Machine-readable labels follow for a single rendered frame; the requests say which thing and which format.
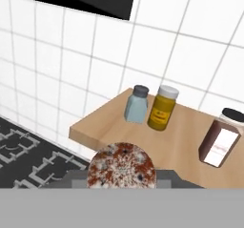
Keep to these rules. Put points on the red white speckled round disc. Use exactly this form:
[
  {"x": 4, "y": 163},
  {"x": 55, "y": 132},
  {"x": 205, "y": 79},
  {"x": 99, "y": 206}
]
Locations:
[{"x": 122, "y": 166}]

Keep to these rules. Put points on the clear jar black lid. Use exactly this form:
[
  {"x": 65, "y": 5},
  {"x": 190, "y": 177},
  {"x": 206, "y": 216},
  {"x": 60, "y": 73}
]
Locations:
[{"x": 233, "y": 116}]

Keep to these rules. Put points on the yellow condiment bottle white cap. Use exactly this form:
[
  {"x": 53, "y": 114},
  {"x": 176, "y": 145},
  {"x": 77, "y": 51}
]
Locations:
[{"x": 162, "y": 111}]

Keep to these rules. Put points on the pale blue shaker grey cap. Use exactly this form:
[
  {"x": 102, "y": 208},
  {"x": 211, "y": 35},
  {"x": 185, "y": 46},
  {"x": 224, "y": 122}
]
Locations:
[{"x": 136, "y": 107}]

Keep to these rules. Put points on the black hob grey grates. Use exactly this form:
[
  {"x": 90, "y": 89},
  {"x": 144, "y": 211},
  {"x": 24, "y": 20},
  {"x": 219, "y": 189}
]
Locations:
[{"x": 25, "y": 157}]

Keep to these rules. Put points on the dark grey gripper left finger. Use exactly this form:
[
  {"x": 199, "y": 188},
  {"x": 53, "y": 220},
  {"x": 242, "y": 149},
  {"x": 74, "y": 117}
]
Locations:
[{"x": 74, "y": 179}]

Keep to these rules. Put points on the brown box white label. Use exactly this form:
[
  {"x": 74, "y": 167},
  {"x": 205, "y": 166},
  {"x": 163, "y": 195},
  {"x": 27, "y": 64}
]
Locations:
[{"x": 219, "y": 144}]

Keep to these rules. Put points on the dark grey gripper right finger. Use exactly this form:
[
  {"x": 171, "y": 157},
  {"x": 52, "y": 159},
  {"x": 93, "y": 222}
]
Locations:
[{"x": 168, "y": 178}]

